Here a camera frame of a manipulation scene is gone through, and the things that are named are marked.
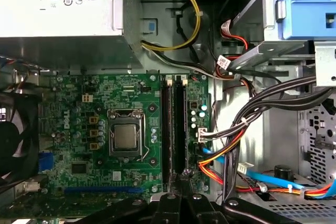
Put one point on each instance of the metal locking lever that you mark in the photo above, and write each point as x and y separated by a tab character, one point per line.
148	151

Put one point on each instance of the metal socket cover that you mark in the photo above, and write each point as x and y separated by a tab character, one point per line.
126	119

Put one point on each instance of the grey power supply unit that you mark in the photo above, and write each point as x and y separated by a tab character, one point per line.
52	11

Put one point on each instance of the black case fan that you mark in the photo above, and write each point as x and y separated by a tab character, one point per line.
15	140

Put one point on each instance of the blue expansion slot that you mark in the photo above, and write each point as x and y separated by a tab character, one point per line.
105	190

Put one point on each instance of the black RAM slot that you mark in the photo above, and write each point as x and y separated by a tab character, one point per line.
166	129
179	129

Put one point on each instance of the silver CPU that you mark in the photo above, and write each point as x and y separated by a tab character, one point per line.
125	136

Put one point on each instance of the grey metal disk bay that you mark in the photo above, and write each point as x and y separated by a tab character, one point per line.
288	208

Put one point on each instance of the green Dell motherboard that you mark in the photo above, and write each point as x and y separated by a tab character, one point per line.
126	93

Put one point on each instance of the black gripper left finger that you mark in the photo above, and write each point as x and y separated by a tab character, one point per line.
168	208

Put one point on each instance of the grey metal drive cage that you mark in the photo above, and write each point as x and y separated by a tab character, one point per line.
325	64

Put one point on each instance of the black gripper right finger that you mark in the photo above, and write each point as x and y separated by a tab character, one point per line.
197	208

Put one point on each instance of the blue port connector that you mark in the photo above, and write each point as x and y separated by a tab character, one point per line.
46	162

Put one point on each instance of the blue disk carrier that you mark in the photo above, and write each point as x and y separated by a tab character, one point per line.
307	11

